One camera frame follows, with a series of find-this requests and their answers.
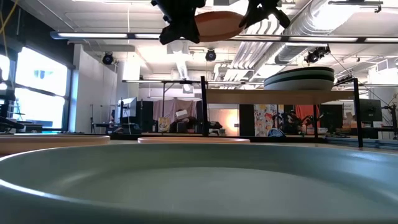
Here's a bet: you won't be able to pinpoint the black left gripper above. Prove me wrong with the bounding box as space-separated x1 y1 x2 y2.
151 0 206 45

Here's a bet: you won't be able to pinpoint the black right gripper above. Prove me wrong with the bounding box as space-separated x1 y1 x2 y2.
238 0 292 29

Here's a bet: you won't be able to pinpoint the peach plate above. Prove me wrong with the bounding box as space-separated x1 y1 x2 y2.
137 136 251 145
194 11 249 44

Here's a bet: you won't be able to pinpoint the white bowl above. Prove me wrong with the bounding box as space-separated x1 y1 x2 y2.
263 78 335 91

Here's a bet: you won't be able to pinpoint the sage green plate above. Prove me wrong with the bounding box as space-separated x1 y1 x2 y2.
0 142 398 224

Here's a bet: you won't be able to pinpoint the beige plate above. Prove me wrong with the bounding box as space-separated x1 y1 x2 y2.
0 134 111 157

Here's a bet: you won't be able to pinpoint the wooden shelf black metal legs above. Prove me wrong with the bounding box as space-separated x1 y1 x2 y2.
200 75 364 149

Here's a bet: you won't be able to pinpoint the white ceiling pipe bundle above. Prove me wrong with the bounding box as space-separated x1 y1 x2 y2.
217 40 280 91

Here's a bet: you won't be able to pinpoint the grey curtain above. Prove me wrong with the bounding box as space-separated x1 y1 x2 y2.
152 98 198 131

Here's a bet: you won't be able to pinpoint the overhead light bar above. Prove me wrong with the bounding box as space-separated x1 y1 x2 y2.
50 30 398 44

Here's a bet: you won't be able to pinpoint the person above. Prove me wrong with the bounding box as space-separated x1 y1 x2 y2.
174 108 198 133

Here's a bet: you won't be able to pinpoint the yellow bag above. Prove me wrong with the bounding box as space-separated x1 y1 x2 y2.
158 116 170 133

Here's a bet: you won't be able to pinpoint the colourful poster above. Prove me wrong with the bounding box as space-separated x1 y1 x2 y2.
254 104 280 137

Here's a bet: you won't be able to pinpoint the black partition panel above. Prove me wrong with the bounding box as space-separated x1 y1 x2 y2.
239 104 256 137

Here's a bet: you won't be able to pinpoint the red cloth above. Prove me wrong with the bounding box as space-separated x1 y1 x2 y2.
294 105 321 127

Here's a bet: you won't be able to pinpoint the blue white ball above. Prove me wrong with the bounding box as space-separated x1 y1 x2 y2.
267 128 285 138

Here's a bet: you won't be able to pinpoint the black monitor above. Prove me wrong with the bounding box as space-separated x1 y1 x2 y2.
359 98 384 123

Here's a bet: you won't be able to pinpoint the large bright window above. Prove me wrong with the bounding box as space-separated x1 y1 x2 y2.
0 46 71 130

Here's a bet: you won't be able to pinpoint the white ceiling duct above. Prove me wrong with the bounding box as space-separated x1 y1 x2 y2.
167 40 195 93

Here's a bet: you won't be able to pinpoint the large round ceiling duct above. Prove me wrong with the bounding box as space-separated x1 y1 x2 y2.
275 0 361 65

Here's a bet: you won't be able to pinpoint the black background rig frame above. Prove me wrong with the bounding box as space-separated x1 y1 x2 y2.
121 78 203 138

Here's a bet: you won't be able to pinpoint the black camera rig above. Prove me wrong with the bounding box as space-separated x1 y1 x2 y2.
303 45 331 65

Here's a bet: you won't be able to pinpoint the yellow hanging cable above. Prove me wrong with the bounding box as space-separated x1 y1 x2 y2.
0 0 19 58

